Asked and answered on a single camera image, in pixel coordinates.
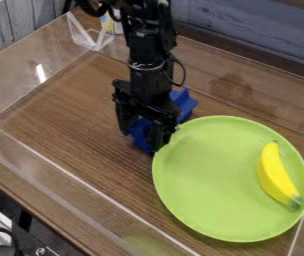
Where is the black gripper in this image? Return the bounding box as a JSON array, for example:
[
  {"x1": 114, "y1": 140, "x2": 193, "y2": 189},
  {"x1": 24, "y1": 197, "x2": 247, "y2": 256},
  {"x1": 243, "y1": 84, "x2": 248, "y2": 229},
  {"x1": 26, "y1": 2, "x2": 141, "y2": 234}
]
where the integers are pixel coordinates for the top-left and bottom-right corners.
[{"x1": 112, "y1": 63, "x2": 180, "y2": 152}]

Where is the blue cross-shaped block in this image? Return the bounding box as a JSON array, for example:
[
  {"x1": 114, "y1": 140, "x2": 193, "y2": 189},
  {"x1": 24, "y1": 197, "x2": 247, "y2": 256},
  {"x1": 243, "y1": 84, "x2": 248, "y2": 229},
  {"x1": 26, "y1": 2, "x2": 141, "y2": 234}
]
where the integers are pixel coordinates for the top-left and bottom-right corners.
[{"x1": 129, "y1": 88, "x2": 199, "y2": 155}]

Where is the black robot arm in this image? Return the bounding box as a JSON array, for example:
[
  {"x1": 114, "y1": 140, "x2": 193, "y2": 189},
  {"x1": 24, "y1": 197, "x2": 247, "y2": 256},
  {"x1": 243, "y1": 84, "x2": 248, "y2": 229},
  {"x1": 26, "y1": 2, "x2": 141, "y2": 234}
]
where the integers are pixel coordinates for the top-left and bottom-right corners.
[{"x1": 76, "y1": 0, "x2": 182, "y2": 152}]

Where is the green plate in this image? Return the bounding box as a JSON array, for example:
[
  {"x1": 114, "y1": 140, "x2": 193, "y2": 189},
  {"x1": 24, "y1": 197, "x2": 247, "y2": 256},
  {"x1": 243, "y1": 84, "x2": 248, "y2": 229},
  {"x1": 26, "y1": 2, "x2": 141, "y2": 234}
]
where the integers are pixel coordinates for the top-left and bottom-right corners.
[{"x1": 152, "y1": 115, "x2": 304, "y2": 243}]

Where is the white can with label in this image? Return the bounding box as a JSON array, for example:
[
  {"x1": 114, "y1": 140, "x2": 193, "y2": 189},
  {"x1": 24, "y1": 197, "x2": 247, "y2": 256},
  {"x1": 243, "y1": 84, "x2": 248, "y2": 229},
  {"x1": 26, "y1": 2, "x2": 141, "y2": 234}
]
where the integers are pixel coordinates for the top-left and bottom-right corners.
[{"x1": 98, "y1": 4, "x2": 122, "y2": 35}]

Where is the clear acrylic front barrier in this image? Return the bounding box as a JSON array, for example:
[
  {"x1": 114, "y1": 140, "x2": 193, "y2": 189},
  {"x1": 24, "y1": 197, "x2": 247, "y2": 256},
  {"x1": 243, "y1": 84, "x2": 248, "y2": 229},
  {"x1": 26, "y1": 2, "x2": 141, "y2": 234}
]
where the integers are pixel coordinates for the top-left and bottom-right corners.
[{"x1": 0, "y1": 129, "x2": 199, "y2": 256}]

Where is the yellow toy banana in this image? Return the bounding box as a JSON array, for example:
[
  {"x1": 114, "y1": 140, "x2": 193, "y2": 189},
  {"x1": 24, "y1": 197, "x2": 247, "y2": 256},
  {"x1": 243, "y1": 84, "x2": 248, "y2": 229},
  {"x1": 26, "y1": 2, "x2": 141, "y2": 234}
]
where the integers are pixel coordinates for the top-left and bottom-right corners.
[{"x1": 257, "y1": 141, "x2": 303, "y2": 209}]

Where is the clear acrylic corner bracket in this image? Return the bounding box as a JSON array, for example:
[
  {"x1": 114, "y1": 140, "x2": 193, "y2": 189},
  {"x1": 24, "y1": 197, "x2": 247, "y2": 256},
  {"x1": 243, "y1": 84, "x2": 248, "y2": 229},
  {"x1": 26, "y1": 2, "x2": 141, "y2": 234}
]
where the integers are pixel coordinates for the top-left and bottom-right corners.
[{"x1": 66, "y1": 12, "x2": 114, "y2": 52}]

